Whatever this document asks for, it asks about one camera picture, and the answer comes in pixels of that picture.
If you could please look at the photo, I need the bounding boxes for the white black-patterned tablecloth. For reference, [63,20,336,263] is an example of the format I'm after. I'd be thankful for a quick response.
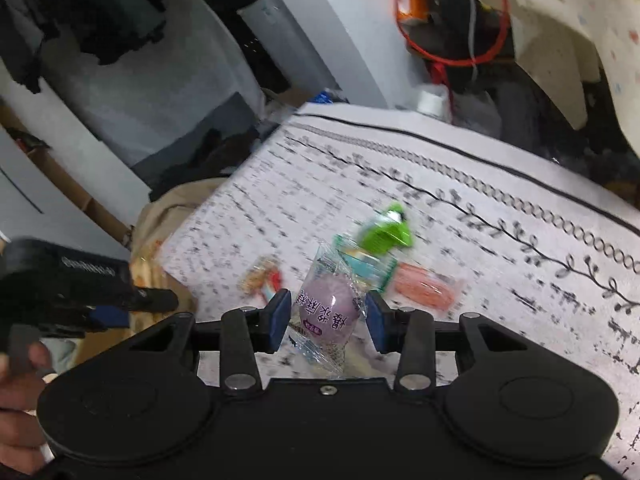
[160,104,639,479]

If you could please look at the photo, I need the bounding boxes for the red cable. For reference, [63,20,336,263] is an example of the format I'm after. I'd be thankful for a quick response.
[392,0,512,68]

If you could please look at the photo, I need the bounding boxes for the purple round candy packet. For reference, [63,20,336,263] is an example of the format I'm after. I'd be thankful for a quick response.
[288,240,382,379]

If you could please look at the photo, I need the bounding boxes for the floral cream cloth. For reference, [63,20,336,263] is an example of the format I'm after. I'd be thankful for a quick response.
[480,0,639,148]

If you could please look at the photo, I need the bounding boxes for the teal round cookie packet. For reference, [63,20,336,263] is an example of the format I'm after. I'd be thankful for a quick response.
[333,234,398,294]

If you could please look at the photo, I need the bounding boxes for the dark clothes pile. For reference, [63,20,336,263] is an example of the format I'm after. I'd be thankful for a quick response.
[149,127,259,203]

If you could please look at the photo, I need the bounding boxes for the tan blanket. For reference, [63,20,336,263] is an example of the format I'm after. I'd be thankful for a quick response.
[130,178,226,312]

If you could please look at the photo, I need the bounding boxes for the orange pink snack packet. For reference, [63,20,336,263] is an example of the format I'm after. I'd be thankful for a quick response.
[393,262,463,312]

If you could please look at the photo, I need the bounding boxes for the white cable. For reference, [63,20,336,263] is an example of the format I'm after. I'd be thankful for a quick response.
[466,0,478,61]

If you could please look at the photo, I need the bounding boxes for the orange tissue box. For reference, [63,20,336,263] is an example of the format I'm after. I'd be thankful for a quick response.
[396,0,428,25]

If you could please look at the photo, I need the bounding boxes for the bright green snack packet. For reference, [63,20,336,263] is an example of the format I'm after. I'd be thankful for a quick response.
[356,203,413,255]

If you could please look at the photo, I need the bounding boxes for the blue foil bag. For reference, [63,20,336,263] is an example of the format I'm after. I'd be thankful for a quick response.
[310,89,347,104]

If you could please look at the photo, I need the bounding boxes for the white cup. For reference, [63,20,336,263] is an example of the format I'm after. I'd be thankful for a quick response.
[413,84,451,122]

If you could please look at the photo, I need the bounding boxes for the red and blue candy packet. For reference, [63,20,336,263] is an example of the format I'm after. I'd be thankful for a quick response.
[240,256,282,304]

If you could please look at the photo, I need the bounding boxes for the white mini fridge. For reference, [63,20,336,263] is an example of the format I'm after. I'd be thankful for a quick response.
[238,0,340,96]

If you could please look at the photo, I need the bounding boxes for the person's left hand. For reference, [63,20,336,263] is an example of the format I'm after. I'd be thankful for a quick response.
[1,342,51,476]

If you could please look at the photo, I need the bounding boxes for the dark hanging clothes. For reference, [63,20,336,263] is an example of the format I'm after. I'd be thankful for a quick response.
[1,0,166,94]

